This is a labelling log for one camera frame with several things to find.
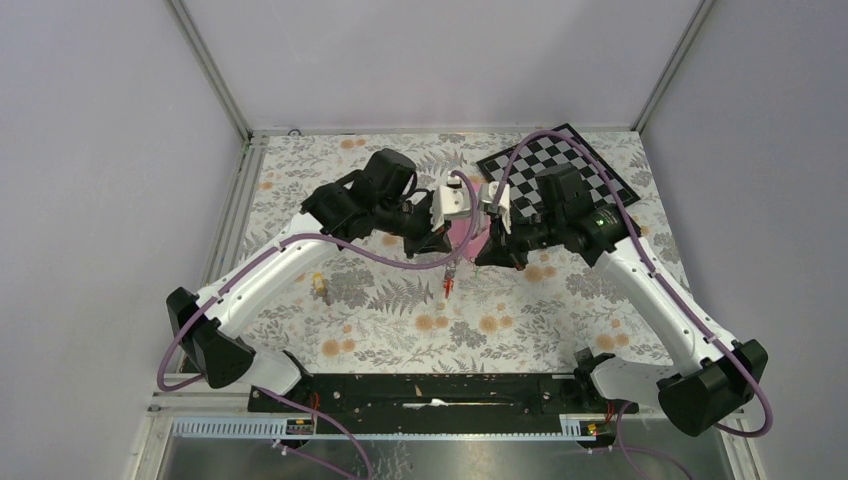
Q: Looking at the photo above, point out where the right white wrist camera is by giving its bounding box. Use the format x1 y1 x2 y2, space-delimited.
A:
478 181 512 234

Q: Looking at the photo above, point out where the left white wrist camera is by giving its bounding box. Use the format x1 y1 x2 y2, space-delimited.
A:
430 170 476 232

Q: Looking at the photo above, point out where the purple cable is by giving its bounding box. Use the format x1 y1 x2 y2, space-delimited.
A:
490 129 775 439
156 169 480 393

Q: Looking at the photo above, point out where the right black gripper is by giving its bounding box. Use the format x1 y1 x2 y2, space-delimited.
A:
475 204 565 271

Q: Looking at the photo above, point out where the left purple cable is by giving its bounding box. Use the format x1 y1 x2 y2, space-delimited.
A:
156 169 480 393

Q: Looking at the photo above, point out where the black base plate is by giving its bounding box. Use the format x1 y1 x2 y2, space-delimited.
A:
285 373 639 437

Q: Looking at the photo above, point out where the pink transparent box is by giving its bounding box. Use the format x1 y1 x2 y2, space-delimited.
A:
447 221 490 261

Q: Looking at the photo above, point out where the black white checkerboard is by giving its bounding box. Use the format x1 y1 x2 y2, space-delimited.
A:
504 123 640 220

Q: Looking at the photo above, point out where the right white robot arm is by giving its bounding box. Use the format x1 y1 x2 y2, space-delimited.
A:
475 165 768 437

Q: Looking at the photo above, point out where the floral table mat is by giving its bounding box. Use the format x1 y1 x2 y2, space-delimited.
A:
242 132 670 373

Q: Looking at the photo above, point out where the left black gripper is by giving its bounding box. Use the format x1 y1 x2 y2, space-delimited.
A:
377 192 453 260

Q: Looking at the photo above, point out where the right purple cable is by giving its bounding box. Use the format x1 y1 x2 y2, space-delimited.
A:
490 129 775 439

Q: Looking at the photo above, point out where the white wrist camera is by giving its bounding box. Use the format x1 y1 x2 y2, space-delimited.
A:
430 170 476 232
478 181 512 234

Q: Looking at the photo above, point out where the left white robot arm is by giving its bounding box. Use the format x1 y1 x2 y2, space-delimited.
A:
157 149 476 411

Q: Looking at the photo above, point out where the red tag key bunch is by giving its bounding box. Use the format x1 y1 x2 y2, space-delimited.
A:
443 261 458 299

